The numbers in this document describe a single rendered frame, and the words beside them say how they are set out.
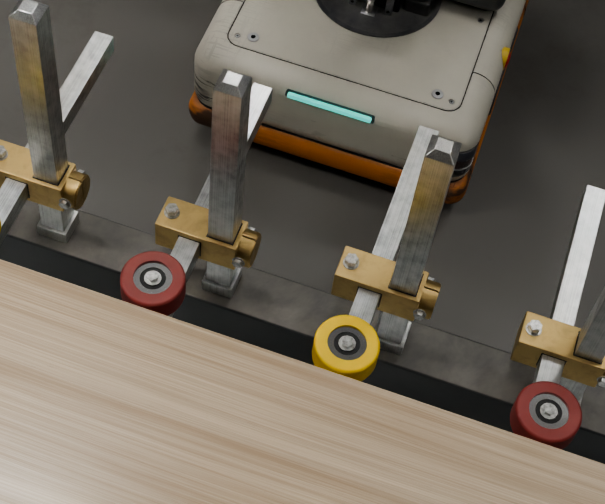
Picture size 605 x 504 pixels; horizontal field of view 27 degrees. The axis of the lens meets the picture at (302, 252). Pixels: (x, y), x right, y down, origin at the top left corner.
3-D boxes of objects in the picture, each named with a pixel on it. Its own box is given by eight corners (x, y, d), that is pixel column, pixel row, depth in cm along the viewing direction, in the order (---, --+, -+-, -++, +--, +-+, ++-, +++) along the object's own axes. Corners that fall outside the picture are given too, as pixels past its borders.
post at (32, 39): (54, 227, 184) (20, -9, 144) (76, 234, 184) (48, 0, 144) (44, 245, 182) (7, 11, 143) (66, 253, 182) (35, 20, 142)
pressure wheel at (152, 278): (185, 350, 160) (185, 303, 151) (121, 349, 159) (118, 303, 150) (185, 296, 165) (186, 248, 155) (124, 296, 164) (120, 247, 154)
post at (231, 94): (213, 285, 183) (223, 62, 143) (236, 292, 182) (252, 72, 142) (205, 304, 181) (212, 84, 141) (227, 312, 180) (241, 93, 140)
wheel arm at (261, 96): (251, 98, 186) (252, 79, 182) (272, 105, 186) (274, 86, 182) (136, 337, 162) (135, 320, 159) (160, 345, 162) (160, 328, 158)
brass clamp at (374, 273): (342, 262, 169) (347, 241, 165) (438, 293, 168) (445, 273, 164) (328, 298, 166) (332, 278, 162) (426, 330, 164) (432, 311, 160)
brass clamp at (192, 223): (170, 213, 174) (170, 191, 169) (262, 243, 172) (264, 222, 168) (153, 247, 170) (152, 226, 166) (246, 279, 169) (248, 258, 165)
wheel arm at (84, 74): (94, 47, 189) (93, 28, 185) (115, 54, 188) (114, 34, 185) (-41, 275, 165) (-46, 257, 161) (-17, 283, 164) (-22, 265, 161)
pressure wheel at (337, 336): (375, 407, 158) (388, 364, 148) (314, 418, 156) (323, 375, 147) (359, 352, 162) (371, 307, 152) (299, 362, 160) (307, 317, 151)
